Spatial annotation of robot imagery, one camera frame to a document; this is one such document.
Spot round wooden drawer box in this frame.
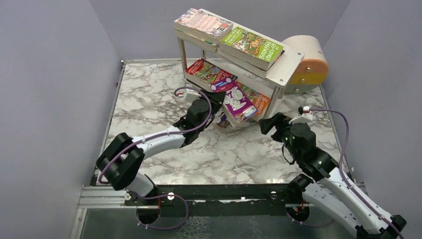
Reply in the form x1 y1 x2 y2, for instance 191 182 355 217
282 35 329 94

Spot white two-tier shelf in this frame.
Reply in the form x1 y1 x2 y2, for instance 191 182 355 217
177 9 305 120

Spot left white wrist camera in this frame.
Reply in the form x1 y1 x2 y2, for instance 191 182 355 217
182 89 201 104

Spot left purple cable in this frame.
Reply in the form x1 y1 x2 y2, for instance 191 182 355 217
97 86 213 231

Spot pink floral book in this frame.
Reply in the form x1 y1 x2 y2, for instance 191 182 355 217
174 8 233 44

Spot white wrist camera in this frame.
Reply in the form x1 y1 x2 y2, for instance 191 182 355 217
289 106 313 124
182 89 201 104

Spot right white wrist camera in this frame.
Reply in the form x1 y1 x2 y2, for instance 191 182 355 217
289 106 313 124

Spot green 65-storey treehouse book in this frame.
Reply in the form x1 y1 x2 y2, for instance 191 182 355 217
219 27 285 71

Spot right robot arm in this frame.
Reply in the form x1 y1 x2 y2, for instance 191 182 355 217
258 110 407 239

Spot orange 78-storey treehouse book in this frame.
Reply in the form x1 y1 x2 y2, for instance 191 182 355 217
236 82 270 117

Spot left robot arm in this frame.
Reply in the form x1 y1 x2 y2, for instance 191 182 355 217
96 90 225 198

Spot red 13-storey treehouse book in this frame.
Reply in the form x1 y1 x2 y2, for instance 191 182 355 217
185 59 238 85

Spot purple cartoon book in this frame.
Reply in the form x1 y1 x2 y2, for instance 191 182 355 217
213 109 231 128

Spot red bottom books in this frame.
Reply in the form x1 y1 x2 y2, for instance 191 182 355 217
211 78 258 127

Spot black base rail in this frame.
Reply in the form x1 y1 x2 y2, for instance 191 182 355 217
89 183 321 219

